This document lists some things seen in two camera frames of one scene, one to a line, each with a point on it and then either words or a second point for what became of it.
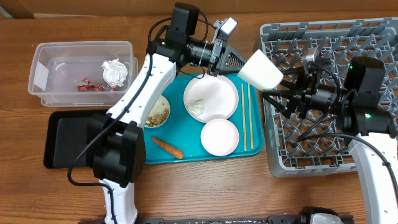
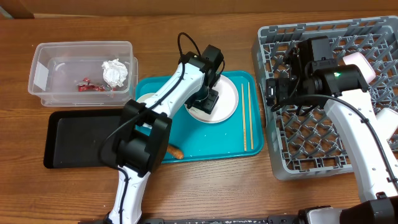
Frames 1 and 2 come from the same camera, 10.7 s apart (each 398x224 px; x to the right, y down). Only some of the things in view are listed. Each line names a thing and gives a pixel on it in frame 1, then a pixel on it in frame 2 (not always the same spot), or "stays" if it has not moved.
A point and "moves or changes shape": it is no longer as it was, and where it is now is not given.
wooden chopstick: [244, 119] stays
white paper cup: [260, 72] moves or changes shape
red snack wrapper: [90, 88] stays
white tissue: [114, 73] stays
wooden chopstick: [250, 116] stays
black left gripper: [227, 52] -> [208, 106]
